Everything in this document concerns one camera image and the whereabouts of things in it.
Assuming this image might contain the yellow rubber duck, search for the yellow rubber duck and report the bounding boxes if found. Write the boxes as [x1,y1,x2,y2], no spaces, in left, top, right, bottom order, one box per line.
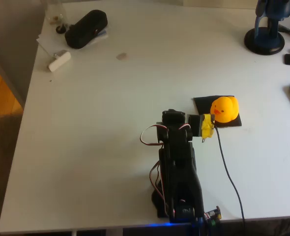
[210,96,240,123]

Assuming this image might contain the black square mat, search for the black square mat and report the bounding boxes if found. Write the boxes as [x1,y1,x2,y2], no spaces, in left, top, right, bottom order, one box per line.
[193,95,243,128]

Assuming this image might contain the small controller board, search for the small controller board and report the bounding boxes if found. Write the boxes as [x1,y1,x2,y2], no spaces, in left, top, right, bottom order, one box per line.
[203,206,222,226]

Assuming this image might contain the blue table clamp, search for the blue table clamp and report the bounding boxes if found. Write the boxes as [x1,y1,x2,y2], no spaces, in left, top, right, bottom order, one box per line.
[191,217,205,236]

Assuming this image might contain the blue stand with black base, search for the blue stand with black base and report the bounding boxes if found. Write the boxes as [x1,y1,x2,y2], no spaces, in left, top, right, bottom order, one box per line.
[244,0,290,56]

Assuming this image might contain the black zipped case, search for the black zipped case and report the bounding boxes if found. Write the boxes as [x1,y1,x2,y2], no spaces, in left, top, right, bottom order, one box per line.
[64,9,109,50]

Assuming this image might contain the white power adapter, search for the white power adapter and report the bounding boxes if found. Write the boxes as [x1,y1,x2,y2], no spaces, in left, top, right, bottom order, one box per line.
[48,50,72,73]

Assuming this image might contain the white paper sheets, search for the white paper sheets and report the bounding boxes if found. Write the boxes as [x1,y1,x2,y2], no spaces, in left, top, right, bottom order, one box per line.
[36,24,110,59]

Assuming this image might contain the clear glass bottle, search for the clear glass bottle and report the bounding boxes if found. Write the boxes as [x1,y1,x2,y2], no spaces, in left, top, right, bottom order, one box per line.
[45,0,68,27]

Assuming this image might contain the black camera with yellow tape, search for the black camera with yellow tape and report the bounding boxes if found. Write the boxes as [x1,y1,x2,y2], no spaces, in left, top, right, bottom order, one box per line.
[186,113,216,144]

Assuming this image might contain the red white servo cable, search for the red white servo cable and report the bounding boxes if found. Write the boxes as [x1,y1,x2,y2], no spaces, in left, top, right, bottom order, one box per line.
[139,124,170,148]

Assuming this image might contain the dark camera cable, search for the dark camera cable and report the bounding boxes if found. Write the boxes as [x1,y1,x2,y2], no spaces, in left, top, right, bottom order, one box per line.
[213,124,248,236]

